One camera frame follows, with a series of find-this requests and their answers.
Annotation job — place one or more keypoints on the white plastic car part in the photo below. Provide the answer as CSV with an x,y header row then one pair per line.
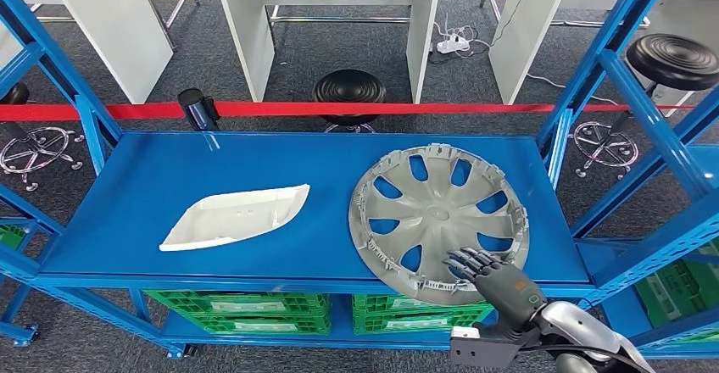
x,y
236,219

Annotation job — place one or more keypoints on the white power strip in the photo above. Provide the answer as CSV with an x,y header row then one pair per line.
x,y
452,45

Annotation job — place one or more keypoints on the black stanchion post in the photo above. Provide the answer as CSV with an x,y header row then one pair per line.
x,y
194,109

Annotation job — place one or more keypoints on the red barrier belt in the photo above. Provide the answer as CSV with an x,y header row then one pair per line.
x,y
281,109

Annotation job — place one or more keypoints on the grey plastic wheel hubcap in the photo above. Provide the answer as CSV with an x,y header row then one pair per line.
x,y
427,213

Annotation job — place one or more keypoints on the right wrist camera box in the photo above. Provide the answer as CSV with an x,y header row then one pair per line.
x,y
483,353

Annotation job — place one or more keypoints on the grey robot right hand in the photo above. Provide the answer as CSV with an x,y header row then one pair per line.
x,y
505,292

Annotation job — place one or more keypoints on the green plastic crate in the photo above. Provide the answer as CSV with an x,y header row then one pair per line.
x,y
415,317
10,237
679,292
253,306

